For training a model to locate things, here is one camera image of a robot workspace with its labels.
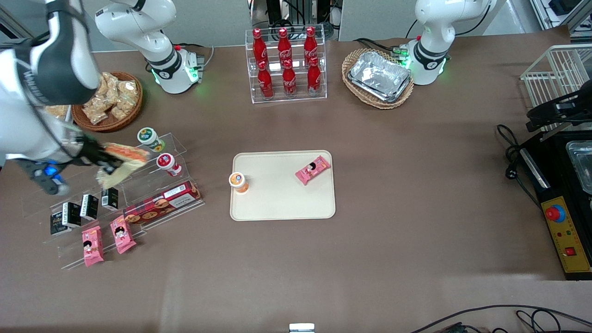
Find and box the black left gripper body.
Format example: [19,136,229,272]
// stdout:
[526,90,592,133]

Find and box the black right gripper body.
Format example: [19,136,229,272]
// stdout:
[61,132,102,167]

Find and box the triangular sandwich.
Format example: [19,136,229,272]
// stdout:
[96,142,150,189]

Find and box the aluminium foil tray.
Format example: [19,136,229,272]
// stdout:
[349,51,412,99]
[348,76,413,104]

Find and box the beige plastic tray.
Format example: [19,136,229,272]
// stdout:
[230,150,336,222]

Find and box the small black carton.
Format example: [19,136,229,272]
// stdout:
[50,212,71,237]
[80,194,99,221]
[101,185,119,211]
[62,202,82,228]

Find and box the dark brown wicker basket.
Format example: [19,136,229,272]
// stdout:
[71,71,143,132]

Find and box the clear acrylic stepped shelf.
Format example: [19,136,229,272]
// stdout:
[21,132,205,271]

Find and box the clear bag of crackers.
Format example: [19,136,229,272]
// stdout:
[110,96,136,121]
[115,80,139,103]
[83,103,110,125]
[95,72,116,108]

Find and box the green lid yogurt bottle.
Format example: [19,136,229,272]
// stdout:
[137,127,166,153]

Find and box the red lid yogurt bottle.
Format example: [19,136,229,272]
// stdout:
[156,153,183,177]

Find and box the clear plastic container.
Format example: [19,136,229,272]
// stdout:
[565,141,592,195]

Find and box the red cookie box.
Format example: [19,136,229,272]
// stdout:
[123,180,203,226]

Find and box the pink snack packet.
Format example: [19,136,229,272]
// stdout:
[295,156,332,186]
[81,226,105,267]
[110,216,137,254]

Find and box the black sealing machine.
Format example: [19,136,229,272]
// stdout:
[519,130,592,281]

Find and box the grey equipment rack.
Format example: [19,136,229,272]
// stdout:
[530,0,592,34]

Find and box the red emergency stop button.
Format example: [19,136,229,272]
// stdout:
[545,204,567,222]

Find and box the orange lid cup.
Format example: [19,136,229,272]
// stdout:
[229,172,250,193]

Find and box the red cola bottle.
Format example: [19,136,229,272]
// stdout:
[257,60,274,99]
[304,26,319,63]
[277,28,293,65]
[253,28,269,65]
[282,59,297,97]
[307,56,322,96]

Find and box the clear acrylic bottle rack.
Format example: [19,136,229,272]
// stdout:
[245,25,328,104]

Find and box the light tan wicker basket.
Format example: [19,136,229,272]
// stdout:
[342,48,415,110]

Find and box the white wire basket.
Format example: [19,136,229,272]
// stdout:
[520,44,592,122]

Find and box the black power cable with plug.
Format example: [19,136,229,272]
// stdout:
[497,124,543,210]

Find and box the black cable at arm base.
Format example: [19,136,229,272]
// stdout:
[353,37,410,55]

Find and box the black stand with cables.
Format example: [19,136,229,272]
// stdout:
[250,0,343,40]

